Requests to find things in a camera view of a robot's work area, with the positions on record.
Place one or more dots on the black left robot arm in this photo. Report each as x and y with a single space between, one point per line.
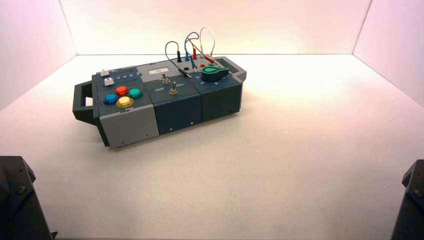
20 205

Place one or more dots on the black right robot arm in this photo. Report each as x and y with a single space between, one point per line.
410 205

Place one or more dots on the green round push button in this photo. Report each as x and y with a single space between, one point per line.
135 93

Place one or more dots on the yellow round push button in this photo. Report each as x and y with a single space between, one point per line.
125 101

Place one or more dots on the red round push button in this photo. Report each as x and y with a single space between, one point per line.
121 90

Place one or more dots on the blue round push button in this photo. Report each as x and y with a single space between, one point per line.
111 98

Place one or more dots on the grey and blue task box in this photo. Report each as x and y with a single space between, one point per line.
172 102

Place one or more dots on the green rotary knob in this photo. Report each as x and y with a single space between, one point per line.
213 73

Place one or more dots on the small metal toggle switch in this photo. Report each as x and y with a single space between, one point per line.
165 78
173 89

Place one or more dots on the white square key switch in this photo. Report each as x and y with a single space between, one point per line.
108 81
104 73

